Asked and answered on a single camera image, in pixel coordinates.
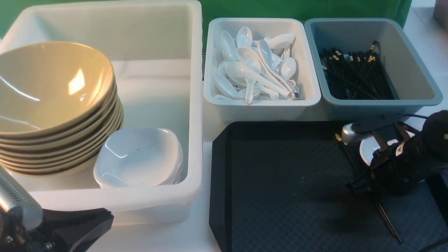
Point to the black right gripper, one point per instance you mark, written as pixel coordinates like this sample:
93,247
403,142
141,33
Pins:
424,155

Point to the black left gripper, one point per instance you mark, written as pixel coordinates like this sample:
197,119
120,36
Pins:
69,231

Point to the tan noodle bowl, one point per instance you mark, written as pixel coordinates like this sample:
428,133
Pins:
49,85

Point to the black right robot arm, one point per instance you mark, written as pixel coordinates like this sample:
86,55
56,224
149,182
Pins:
396,117

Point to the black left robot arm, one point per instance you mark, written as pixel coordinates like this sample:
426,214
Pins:
26,227

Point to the black chopstick on tray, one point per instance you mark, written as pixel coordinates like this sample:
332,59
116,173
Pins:
376,203

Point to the blue-grey chopstick bin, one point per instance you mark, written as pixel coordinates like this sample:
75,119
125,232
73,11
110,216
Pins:
409,76

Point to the pile of black chopsticks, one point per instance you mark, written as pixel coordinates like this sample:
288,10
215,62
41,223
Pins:
356,75

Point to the top white square dish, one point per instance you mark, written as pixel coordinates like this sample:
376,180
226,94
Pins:
129,139

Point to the stack of white dishes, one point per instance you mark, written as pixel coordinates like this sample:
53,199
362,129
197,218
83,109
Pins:
140,167

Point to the stack of tan bowls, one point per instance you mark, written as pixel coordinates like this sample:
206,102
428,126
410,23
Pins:
64,150

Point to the black serving tray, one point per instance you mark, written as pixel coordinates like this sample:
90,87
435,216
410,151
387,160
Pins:
280,187

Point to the white spoon bin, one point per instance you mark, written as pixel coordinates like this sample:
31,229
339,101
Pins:
305,78

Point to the pile of white spoons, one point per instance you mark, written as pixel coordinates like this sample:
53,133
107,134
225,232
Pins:
252,70

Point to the large white plastic tub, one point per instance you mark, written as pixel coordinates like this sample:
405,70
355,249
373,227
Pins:
155,47

